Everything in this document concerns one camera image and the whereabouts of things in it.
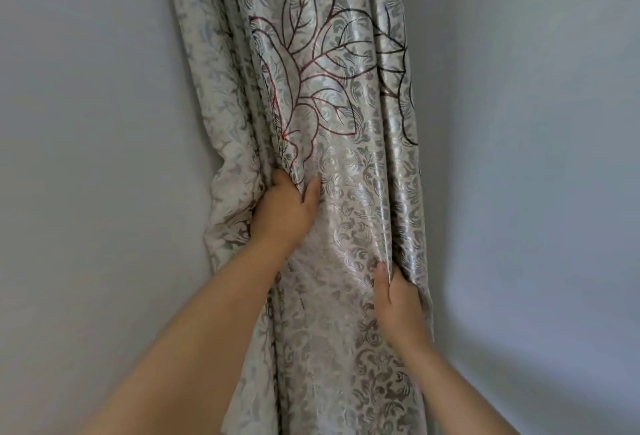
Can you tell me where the person's left hand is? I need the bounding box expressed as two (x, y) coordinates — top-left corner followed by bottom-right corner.
(248, 169), (323, 253)

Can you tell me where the person's right hand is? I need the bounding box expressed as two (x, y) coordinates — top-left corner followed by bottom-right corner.
(372, 262), (432, 346)

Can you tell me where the silver leaf-patterned curtain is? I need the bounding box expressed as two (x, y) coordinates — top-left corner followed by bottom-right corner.
(159, 0), (441, 435)

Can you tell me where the person's right forearm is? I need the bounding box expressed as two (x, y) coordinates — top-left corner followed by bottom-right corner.
(394, 334), (522, 435)

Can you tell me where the person's left forearm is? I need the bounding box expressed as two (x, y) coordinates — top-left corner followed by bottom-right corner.
(84, 236), (297, 435)

